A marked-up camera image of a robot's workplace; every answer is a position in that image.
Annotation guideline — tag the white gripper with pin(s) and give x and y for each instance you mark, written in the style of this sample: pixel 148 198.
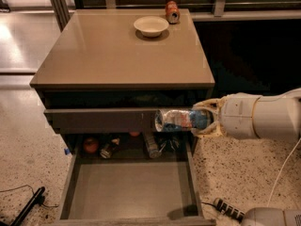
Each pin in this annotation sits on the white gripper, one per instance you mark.
pixel 239 116

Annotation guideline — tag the silver blue redbull can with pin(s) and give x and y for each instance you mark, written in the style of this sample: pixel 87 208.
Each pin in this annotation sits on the silver blue redbull can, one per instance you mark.
pixel 177 120

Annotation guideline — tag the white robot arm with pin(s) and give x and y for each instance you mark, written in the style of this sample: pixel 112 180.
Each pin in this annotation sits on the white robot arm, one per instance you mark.
pixel 279 118

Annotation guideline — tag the grey open lower drawer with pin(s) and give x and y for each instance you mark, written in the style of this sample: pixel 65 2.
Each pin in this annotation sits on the grey open lower drawer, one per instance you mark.
pixel 130 189

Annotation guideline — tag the grey upper drawer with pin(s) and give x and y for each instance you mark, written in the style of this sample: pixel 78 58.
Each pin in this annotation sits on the grey upper drawer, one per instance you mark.
pixel 101 120

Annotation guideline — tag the orange soda can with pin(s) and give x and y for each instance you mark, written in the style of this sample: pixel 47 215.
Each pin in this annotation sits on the orange soda can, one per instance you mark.
pixel 172 12

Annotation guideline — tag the dark can in drawer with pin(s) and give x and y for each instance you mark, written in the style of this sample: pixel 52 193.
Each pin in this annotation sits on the dark can in drawer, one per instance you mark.
pixel 109 147

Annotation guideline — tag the grey drawer cabinet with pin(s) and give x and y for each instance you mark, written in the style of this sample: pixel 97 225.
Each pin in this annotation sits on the grey drawer cabinet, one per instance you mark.
pixel 101 61

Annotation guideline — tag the small orange fruit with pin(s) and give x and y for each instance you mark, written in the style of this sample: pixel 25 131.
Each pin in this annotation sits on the small orange fruit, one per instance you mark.
pixel 134 134

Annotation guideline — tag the black power strip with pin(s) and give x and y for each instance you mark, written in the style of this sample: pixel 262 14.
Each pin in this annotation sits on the black power strip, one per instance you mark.
pixel 229 210

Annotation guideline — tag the white paper bowl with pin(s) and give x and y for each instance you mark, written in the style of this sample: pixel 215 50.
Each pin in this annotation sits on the white paper bowl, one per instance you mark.
pixel 151 26

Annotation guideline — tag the red apple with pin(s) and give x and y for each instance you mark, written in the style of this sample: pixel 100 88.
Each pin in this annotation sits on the red apple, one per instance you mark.
pixel 90 145

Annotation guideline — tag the blue tape piece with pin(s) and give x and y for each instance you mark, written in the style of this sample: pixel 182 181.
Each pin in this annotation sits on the blue tape piece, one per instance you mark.
pixel 66 151

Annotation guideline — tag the black bar tool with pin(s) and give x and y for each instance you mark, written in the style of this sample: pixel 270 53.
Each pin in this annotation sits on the black bar tool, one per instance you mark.
pixel 37 198

